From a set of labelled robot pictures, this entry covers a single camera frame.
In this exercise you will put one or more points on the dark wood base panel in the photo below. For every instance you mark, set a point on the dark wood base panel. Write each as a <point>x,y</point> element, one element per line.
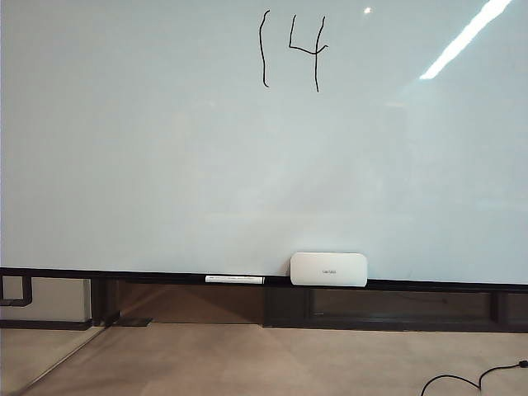
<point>288,307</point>

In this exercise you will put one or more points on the large white whiteboard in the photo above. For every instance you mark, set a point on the large white whiteboard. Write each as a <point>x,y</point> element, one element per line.
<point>123,165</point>

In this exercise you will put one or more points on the white marker pen black cap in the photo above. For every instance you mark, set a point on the white marker pen black cap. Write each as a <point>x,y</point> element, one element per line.
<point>233,279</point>

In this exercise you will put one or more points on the white whiteboard eraser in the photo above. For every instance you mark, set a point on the white whiteboard eraser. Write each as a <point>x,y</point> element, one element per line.
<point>328,269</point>

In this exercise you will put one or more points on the black pipe bracket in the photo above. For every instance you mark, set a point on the black pipe bracket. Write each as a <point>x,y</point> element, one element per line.
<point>26,290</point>

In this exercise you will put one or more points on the black whiteboard tray rail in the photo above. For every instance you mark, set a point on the black whiteboard tray rail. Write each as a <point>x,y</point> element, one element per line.
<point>123,275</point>

